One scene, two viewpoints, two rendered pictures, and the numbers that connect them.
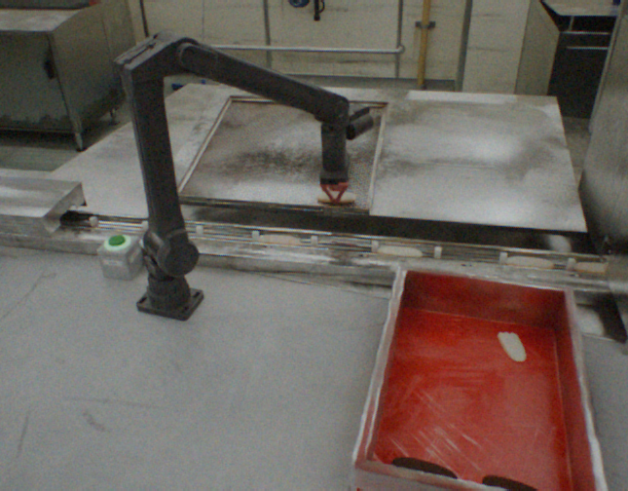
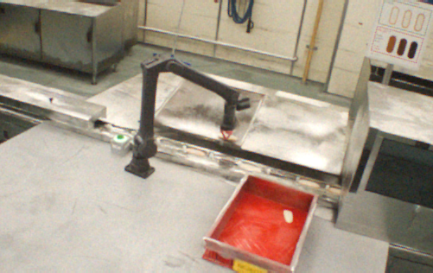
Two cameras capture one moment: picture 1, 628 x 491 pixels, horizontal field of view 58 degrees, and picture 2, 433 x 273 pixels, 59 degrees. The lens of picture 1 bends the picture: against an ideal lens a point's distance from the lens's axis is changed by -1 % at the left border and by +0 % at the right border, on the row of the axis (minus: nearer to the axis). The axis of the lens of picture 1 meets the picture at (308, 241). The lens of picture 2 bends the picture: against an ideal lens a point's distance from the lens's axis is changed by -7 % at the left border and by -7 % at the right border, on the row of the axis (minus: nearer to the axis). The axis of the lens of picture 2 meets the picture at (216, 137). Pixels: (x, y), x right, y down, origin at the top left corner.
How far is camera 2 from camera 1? 0.65 m
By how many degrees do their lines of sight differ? 5
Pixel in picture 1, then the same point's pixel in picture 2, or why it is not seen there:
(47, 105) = (82, 56)
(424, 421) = (239, 236)
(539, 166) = (328, 141)
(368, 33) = (277, 46)
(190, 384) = (143, 204)
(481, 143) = (305, 124)
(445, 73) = (320, 78)
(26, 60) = (78, 30)
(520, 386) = (285, 231)
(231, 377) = (161, 205)
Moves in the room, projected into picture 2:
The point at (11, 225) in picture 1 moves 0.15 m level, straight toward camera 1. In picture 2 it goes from (73, 121) to (77, 135)
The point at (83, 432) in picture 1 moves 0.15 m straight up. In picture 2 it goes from (98, 212) to (96, 180)
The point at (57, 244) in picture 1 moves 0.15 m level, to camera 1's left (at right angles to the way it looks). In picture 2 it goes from (92, 133) to (64, 129)
